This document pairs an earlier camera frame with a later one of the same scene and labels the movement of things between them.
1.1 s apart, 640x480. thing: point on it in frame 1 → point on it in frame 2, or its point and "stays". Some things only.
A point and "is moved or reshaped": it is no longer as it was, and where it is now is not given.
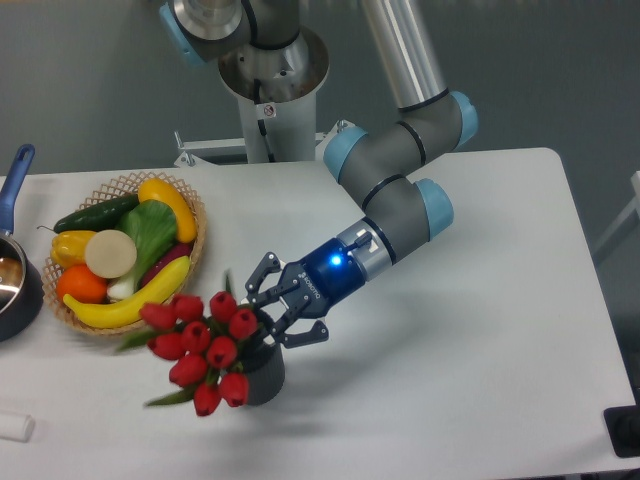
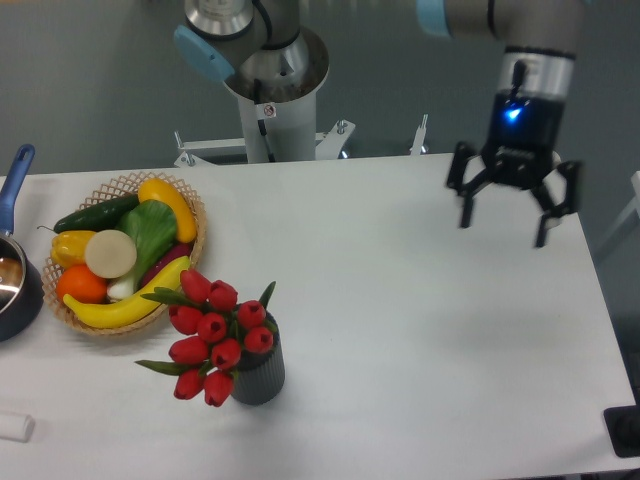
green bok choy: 153,225 stays
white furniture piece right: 631,208 stays
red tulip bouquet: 201,340 is moved or reshaped
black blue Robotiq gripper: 325,279 → 524,133
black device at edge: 623,427 stays
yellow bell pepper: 69,247 stays
